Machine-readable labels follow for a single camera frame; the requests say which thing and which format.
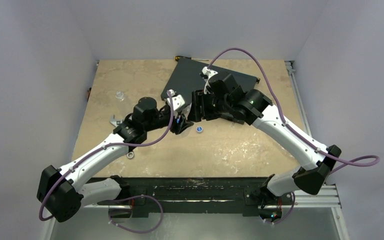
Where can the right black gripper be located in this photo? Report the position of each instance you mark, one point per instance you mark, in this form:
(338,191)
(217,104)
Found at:
(199,106)

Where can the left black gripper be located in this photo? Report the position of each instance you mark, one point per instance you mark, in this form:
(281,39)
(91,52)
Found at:
(178,126)

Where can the clear plastic bottle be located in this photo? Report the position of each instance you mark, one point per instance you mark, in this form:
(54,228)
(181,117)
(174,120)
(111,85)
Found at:
(121,98)
(182,118)

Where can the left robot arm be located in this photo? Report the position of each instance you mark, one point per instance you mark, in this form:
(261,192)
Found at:
(63,190)

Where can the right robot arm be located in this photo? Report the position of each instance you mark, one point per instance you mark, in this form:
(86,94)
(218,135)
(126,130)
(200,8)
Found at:
(222,95)

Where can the black flat electronics box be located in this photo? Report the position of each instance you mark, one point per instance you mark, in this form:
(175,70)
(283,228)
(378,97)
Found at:
(185,79)

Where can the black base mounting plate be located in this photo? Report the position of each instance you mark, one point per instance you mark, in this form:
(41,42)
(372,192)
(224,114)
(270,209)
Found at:
(198,195)

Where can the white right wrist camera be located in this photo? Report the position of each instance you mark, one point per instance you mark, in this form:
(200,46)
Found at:
(207,75)

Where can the red handled adjustable wrench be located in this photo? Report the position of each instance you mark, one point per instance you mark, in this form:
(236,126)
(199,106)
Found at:
(115,122)

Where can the aluminium frame rail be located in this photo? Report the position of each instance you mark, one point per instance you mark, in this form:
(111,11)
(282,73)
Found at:
(328,197)

